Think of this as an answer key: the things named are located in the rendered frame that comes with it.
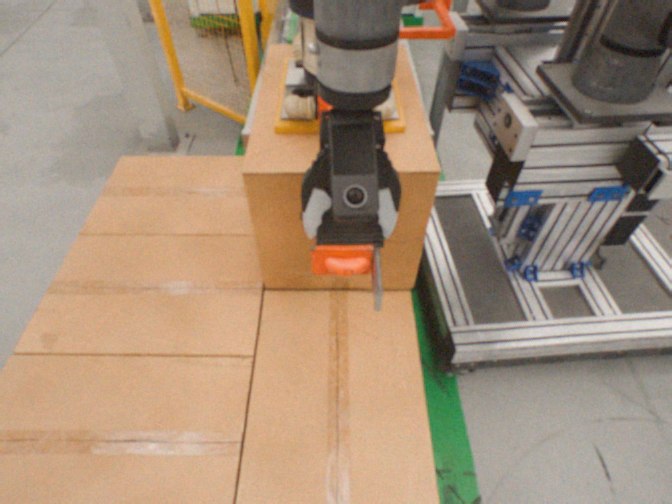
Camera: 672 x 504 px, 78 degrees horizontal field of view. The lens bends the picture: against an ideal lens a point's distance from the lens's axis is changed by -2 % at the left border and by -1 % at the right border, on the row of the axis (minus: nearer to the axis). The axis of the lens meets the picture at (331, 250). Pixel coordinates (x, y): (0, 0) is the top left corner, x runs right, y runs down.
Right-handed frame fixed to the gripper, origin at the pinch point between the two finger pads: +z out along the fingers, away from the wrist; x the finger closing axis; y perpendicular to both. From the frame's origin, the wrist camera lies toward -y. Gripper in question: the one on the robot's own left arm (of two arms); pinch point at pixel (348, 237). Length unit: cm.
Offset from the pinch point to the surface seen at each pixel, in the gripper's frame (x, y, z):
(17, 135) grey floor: 197, 188, 106
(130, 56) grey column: 99, 166, 49
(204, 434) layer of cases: 29, -7, 53
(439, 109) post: -51, 150, 68
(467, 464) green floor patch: -42, 0, 108
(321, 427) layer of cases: 4, -6, 53
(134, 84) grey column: 103, 167, 63
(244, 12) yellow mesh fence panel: 42, 171, 31
